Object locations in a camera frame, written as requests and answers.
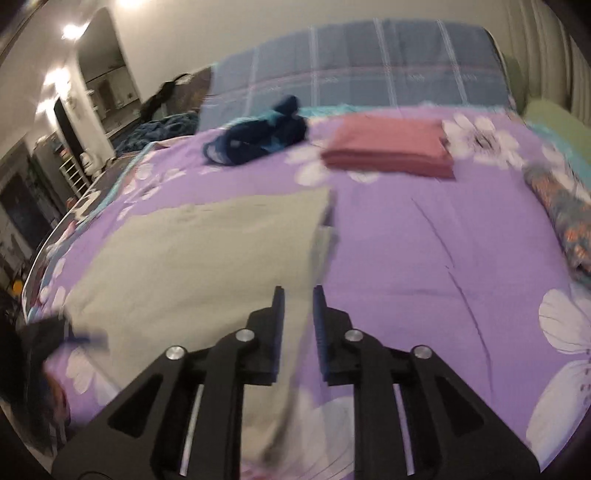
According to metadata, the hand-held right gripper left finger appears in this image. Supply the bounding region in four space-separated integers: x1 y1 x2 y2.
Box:
51 286 286 480

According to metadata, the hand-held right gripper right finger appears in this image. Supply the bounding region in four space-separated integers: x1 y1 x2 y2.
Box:
313 285 541 480

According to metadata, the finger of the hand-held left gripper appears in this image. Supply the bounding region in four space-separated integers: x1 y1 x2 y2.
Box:
21 314 109 365

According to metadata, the grey long-sleeve shirt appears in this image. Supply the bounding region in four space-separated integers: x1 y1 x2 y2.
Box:
65 187 340 472

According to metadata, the purple floral duvet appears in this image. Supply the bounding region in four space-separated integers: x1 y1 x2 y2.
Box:
23 104 591 480

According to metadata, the navy star-print garment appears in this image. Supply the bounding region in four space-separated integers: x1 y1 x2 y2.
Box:
202 95 309 167

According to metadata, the pink folded garment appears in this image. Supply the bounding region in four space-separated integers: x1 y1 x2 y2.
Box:
321 114 455 180

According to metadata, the teal fuzzy blanket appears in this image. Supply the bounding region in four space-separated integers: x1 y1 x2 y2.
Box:
113 112 204 158

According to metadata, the dark floral pillow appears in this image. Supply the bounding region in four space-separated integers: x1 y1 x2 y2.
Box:
180 65 218 127

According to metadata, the black garment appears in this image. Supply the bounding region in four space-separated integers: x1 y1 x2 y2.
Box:
139 73 195 121

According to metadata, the floral patterned folded garment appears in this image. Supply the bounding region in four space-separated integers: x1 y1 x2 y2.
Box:
522 164 591 278

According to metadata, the blue plaid pillow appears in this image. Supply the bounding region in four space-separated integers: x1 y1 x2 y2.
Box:
198 18 513 132

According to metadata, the green cushion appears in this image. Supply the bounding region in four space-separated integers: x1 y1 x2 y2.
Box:
501 53 529 112

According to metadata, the green pillow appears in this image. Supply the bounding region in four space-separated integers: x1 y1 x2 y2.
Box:
524 98 591 148

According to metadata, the beige curtain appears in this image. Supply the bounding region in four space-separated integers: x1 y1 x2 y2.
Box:
480 0 591 116

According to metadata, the white wire rack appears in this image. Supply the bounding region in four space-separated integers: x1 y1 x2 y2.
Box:
58 157 90 195

